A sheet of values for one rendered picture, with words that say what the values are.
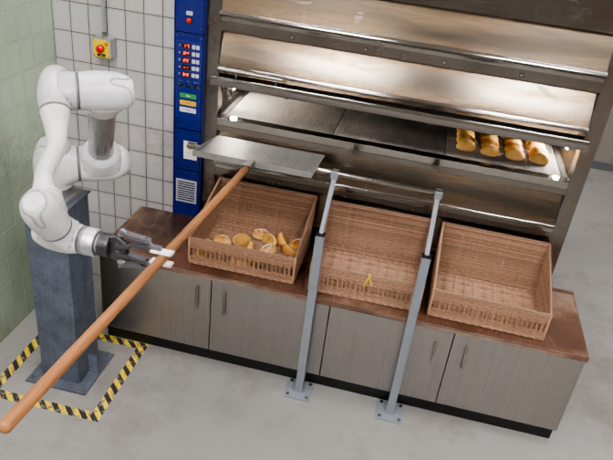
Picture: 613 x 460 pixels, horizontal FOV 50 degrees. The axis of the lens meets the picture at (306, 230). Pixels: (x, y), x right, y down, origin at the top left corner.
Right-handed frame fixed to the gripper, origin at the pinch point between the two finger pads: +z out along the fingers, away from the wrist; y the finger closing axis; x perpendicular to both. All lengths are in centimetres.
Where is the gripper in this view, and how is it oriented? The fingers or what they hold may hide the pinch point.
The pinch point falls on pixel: (161, 256)
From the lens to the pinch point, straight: 204.0
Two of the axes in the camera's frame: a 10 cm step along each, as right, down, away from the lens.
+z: 9.7, 2.0, -1.2
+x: -1.9, 3.8, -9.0
